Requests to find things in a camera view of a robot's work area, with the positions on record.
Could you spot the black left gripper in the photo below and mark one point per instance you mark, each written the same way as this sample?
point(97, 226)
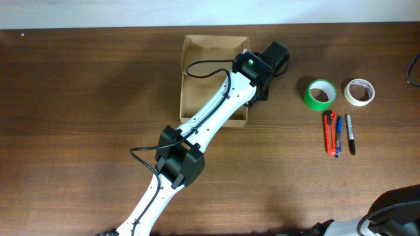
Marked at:
point(264, 92)

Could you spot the green tape roll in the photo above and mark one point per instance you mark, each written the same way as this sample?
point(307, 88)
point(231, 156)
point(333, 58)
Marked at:
point(319, 95)

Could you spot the brown cardboard box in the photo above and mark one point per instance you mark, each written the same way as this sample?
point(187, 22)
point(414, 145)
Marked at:
point(216, 51)

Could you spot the orange utility knife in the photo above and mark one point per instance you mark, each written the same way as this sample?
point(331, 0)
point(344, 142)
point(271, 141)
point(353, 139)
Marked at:
point(329, 131)

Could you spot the beige masking tape roll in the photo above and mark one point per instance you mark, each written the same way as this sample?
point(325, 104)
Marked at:
point(359, 92)

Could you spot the blue ballpoint pen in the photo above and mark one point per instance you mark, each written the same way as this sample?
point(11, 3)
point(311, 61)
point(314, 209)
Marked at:
point(339, 125)

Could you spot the black permanent marker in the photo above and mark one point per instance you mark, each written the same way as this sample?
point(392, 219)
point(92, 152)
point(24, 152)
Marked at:
point(351, 142)

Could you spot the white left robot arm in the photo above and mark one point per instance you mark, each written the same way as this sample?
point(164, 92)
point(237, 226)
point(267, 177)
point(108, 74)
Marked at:
point(180, 151)

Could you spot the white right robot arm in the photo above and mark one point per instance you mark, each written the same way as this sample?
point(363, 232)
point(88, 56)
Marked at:
point(396, 212)

